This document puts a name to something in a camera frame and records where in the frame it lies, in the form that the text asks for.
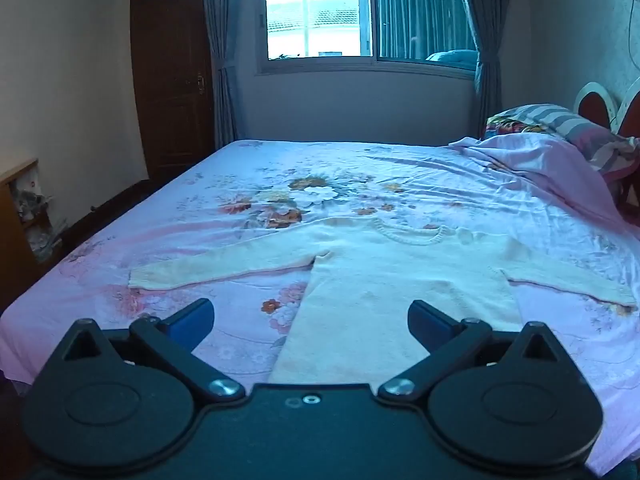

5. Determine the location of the grey curtain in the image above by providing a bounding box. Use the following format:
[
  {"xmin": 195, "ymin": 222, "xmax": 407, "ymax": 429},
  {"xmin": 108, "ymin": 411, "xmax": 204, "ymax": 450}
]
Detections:
[
  {"xmin": 200, "ymin": 0, "xmax": 246, "ymax": 151},
  {"xmin": 455, "ymin": 0, "xmax": 516, "ymax": 133}
]

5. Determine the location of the sliding glass window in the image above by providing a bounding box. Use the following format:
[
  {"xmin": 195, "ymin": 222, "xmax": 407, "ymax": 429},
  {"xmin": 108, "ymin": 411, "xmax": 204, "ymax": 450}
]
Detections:
[{"xmin": 255, "ymin": 0, "xmax": 478, "ymax": 78}]

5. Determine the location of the teal cloth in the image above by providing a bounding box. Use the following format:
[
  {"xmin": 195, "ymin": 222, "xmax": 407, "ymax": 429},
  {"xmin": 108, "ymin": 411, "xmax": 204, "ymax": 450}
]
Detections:
[{"xmin": 425, "ymin": 49, "xmax": 479, "ymax": 69}]

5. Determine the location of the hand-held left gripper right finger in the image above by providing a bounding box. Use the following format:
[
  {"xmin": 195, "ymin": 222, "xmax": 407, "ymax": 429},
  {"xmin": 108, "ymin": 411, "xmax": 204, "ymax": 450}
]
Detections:
[{"xmin": 377, "ymin": 300, "xmax": 571, "ymax": 404}]

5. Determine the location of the pink quilt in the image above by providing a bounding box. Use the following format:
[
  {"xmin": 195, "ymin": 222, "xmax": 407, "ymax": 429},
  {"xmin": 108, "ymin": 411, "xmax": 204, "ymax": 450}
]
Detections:
[{"xmin": 450, "ymin": 132, "xmax": 640, "ymax": 241}]

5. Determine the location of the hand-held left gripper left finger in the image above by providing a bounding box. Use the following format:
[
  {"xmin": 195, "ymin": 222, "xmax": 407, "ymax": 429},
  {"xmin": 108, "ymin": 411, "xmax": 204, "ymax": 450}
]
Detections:
[{"xmin": 62, "ymin": 298, "xmax": 247, "ymax": 404}]

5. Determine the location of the bed with floral sheet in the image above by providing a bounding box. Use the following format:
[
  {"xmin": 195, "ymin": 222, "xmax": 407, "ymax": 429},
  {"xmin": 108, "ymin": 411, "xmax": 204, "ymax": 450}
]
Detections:
[{"xmin": 0, "ymin": 139, "xmax": 640, "ymax": 478}]

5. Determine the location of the dark wooden door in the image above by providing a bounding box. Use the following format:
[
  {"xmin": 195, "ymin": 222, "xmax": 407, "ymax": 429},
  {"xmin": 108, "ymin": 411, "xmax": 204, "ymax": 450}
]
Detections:
[{"xmin": 130, "ymin": 0, "xmax": 216, "ymax": 181}]

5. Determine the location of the cream knitted sweater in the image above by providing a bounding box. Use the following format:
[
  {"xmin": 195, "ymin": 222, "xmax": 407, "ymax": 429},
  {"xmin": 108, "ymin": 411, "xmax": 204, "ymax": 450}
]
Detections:
[{"xmin": 127, "ymin": 214, "xmax": 638, "ymax": 388}]

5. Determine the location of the striped pillow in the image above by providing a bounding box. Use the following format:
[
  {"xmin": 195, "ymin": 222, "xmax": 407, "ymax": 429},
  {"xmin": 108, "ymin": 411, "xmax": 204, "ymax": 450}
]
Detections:
[{"xmin": 482, "ymin": 104, "xmax": 640, "ymax": 181}]

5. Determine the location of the wooden shelf cabinet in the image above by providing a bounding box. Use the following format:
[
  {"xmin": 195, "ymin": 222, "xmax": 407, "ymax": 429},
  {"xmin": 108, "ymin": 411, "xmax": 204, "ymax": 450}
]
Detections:
[{"xmin": 0, "ymin": 157, "xmax": 68, "ymax": 311}]

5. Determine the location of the red and white headboard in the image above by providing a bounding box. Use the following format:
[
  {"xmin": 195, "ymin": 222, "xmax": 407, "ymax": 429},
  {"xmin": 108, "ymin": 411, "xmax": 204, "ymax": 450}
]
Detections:
[{"xmin": 572, "ymin": 77, "xmax": 640, "ymax": 226}]

